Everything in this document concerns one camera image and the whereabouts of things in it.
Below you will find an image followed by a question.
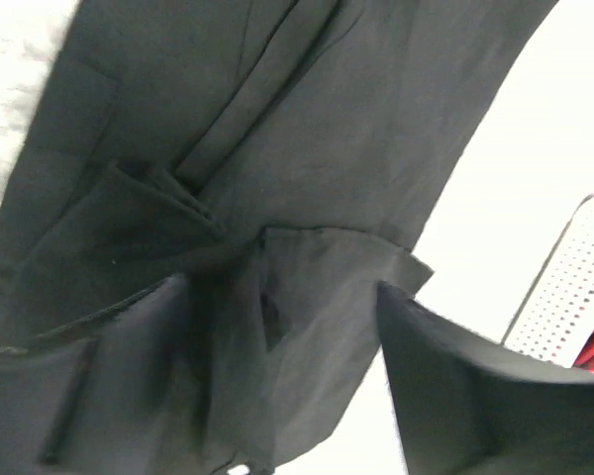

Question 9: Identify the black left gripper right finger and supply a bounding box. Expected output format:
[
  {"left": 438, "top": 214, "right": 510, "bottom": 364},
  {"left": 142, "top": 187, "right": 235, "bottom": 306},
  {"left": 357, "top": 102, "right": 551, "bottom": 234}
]
[{"left": 376, "top": 282, "right": 594, "bottom": 475}]

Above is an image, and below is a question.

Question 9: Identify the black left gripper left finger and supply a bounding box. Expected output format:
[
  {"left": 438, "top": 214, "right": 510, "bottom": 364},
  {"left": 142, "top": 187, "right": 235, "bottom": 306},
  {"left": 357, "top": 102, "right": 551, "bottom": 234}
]
[{"left": 0, "top": 275, "right": 203, "bottom": 474}]

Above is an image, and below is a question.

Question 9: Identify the black long sleeve shirt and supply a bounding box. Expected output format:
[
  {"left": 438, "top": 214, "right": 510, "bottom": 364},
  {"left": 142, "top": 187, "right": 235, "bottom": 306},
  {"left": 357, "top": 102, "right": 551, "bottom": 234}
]
[{"left": 0, "top": 1, "right": 553, "bottom": 474}]

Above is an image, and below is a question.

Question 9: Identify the white plastic laundry basket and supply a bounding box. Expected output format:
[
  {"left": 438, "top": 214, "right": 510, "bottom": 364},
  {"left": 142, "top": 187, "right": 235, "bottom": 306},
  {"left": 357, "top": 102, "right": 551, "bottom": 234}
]
[{"left": 502, "top": 195, "right": 594, "bottom": 367}]

